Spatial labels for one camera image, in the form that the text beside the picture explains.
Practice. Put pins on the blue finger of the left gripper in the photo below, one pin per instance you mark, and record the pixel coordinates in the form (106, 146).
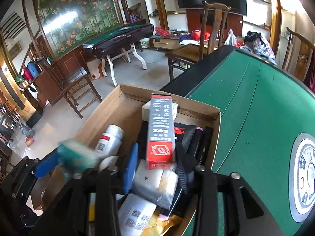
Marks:
(47, 164)

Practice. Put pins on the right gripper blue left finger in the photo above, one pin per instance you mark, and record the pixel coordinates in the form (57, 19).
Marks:
(127, 165)

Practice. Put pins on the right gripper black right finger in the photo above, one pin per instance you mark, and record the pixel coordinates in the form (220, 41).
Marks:
(185, 168)

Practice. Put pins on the white slim bottle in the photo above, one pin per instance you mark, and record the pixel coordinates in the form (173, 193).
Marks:
(111, 160)

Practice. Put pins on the teal tissue pack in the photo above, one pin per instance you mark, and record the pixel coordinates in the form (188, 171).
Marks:
(74, 157)

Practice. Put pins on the red white glue box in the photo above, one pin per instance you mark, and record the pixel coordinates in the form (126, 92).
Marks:
(160, 151)

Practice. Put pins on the white medicine bottle red label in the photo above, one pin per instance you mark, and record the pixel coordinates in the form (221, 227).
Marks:
(109, 142)

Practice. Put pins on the black silver snack packet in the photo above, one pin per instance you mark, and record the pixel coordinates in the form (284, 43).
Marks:
(157, 184)

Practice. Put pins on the black marker pen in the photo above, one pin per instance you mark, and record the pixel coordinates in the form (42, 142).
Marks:
(200, 144)

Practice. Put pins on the white plastic bottle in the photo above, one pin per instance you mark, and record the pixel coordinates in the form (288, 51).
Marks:
(134, 214)

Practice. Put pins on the yellow snack bag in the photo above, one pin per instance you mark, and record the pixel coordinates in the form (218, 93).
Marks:
(160, 226)

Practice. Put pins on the white small box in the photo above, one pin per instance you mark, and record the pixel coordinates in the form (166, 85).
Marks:
(165, 111)

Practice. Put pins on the dark wooden side chair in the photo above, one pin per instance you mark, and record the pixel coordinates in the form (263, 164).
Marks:
(72, 88)

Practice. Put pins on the wooden chair near television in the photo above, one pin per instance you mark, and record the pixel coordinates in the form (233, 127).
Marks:
(187, 56)

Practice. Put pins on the round mahjong table control panel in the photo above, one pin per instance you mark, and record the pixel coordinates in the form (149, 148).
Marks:
(301, 177)

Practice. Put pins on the pile of clothes bag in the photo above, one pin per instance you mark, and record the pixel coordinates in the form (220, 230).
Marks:
(256, 43)

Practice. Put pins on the maroon garment on chair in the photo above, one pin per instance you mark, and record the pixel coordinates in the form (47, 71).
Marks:
(310, 77)

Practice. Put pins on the wooden chair with garment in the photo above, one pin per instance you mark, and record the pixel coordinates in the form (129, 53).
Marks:
(306, 49)

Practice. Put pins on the floral wall painting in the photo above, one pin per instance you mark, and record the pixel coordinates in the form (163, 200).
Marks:
(67, 24)

